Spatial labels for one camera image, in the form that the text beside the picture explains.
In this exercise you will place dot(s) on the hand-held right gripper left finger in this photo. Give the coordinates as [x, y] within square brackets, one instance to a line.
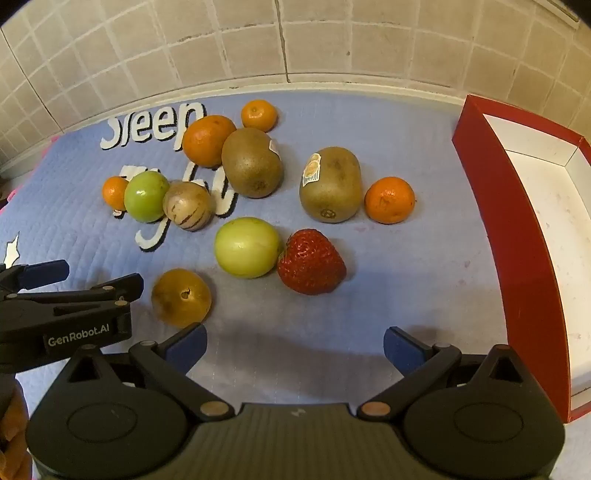
[187, 345]

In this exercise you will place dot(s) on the bright green round fruit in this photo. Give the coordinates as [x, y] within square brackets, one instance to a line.
[145, 196]

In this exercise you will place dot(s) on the person's left hand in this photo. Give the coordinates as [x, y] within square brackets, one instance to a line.
[14, 434]

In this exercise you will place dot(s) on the red strawberry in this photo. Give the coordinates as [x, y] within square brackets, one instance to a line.
[310, 263]

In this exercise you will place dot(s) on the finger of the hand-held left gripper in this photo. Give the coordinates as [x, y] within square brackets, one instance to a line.
[111, 290]
[44, 273]

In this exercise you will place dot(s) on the yellow-brown round fruit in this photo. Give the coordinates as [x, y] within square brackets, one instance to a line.
[181, 299]

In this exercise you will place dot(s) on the small tangerine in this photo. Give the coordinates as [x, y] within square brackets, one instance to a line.
[259, 115]
[113, 191]

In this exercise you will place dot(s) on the large orange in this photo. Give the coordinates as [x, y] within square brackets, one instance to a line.
[205, 141]

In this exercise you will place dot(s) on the pale green round fruit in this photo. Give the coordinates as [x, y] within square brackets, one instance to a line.
[247, 248]

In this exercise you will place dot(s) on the kiwi with large sticker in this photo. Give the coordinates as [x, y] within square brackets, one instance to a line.
[332, 189]

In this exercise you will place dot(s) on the striped tan round fruit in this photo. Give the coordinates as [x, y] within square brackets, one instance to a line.
[187, 206]

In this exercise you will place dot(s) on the red box with white inside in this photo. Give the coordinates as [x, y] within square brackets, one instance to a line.
[521, 258]

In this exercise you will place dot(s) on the kiwi with small sticker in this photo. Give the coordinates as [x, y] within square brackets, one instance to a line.
[251, 164]

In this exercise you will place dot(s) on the medium tangerine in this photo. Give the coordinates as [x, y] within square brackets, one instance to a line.
[390, 201]

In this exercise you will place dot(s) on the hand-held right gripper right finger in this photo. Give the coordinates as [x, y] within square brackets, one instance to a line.
[404, 350]

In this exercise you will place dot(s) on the blue quilted printed mat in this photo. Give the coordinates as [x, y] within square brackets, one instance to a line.
[415, 281]

